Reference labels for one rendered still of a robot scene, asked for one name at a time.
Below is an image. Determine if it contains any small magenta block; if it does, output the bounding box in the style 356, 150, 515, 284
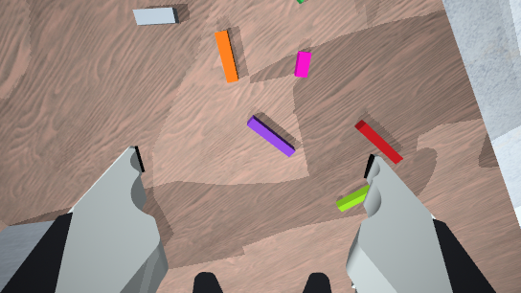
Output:
294, 51, 311, 78

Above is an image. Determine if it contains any lime green rod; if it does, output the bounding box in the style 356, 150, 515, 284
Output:
336, 185, 370, 212

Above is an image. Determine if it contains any purple rod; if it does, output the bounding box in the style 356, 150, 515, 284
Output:
247, 115, 295, 157

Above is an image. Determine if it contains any grey rod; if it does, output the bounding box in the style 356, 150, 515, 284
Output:
133, 8, 179, 26

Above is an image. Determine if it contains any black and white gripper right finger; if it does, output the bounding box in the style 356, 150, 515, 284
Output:
346, 154, 496, 293

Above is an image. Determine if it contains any orange rectangular rod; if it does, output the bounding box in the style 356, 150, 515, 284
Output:
215, 31, 238, 82

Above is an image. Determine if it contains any red rod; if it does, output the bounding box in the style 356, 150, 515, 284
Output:
355, 120, 402, 164

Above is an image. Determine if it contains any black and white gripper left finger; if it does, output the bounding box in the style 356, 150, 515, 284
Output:
0, 146, 169, 293

